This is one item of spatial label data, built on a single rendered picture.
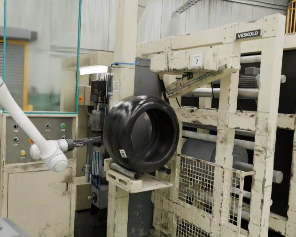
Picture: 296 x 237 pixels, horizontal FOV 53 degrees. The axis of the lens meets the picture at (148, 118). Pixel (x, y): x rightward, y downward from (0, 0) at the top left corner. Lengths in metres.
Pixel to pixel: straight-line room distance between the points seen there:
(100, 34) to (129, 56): 8.94
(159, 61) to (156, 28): 9.48
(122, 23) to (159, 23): 9.54
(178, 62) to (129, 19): 0.53
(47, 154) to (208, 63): 1.15
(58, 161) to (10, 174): 0.76
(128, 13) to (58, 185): 1.45
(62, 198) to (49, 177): 0.21
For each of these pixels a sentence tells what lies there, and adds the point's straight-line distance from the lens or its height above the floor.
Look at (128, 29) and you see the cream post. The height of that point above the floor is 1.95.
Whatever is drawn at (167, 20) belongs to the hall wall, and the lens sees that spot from 12.04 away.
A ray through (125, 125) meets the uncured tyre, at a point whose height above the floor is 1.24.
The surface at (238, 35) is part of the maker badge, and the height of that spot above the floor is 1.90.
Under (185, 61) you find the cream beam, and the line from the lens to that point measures 2.13.
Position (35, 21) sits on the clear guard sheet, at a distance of 2.41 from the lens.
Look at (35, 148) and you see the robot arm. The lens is 1.82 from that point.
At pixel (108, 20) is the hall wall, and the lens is 11.44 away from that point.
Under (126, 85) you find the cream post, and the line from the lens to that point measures 2.35.
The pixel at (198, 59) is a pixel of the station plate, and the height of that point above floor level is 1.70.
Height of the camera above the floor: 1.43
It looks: 4 degrees down
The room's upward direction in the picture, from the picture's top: 3 degrees clockwise
